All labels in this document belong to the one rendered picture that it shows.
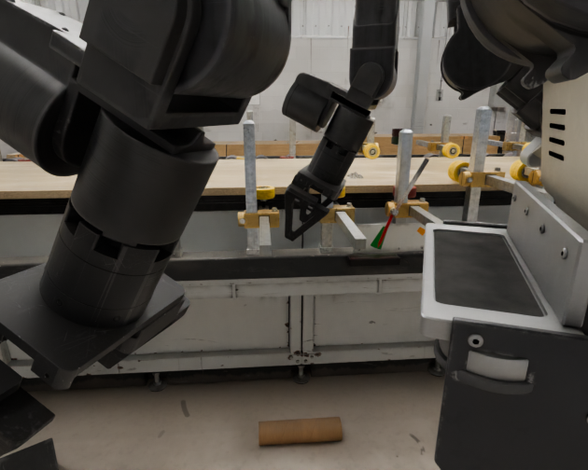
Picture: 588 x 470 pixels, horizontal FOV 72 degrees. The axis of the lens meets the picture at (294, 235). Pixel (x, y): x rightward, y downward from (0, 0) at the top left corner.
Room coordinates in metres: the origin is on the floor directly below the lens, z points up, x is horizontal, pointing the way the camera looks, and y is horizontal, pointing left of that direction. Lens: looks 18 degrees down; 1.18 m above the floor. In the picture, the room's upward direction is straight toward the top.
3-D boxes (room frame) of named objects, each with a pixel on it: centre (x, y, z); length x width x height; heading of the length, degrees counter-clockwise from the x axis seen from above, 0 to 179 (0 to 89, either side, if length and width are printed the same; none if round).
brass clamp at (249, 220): (1.30, 0.12, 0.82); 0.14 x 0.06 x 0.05; 95
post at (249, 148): (1.30, 0.14, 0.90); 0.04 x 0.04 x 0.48; 5
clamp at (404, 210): (1.34, -0.38, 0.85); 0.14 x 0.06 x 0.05; 95
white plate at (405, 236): (1.31, -0.33, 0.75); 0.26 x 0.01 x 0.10; 95
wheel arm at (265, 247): (1.20, 0.09, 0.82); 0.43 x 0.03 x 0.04; 5
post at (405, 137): (1.34, -0.36, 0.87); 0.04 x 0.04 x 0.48; 5
